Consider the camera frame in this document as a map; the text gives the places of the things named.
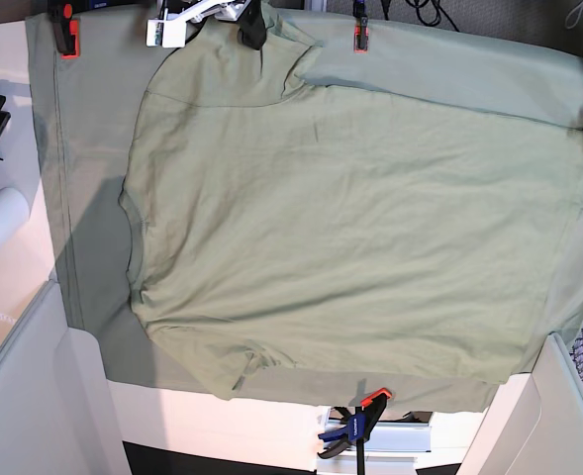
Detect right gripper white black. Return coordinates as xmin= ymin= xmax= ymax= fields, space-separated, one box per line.
xmin=159 ymin=0 xmax=267 ymax=50

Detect light green T-shirt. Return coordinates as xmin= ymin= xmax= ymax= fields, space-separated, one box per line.
xmin=120 ymin=14 xmax=583 ymax=399

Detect orange black clamp far middle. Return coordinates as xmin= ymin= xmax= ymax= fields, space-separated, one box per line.
xmin=352 ymin=0 xmax=368 ymax=53

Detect orange black clamp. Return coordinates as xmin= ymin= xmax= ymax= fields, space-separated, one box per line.
xmin=352 ymin=0 xmax=368 ymax=53
xmin=47 ymin=0 xmax=80 ymax=59

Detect green table cloth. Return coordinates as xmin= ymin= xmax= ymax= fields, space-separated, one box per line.
xmin=25 ymin=3 xmax=583 ymax=415

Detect orange black clamp far left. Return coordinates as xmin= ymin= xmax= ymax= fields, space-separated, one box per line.
xmin=47 ymin=0 xmax=80 ymax=59

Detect blue orange bar clamp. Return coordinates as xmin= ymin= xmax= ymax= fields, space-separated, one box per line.
xmin=318 ymin=388 xmax=393 ymax=475

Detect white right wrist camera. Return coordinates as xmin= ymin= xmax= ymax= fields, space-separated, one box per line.
xmin=146 ymin=19 xmax=187 ymax=48

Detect black power adapter cables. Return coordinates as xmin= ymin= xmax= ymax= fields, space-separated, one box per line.
xmin=379 ymin=0 xmax=463 ymax=34

